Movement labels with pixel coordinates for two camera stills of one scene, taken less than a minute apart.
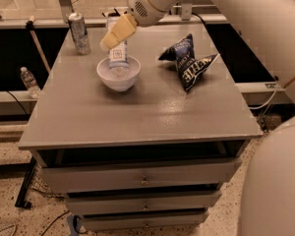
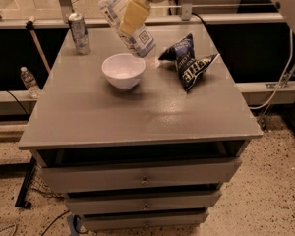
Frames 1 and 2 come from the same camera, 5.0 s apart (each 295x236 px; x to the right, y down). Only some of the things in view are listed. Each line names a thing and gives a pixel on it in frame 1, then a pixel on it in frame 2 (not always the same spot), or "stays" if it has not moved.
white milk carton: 118,57 -> 141,41
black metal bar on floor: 21,198 stays
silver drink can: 80,33 stays
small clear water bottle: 30,84 stays
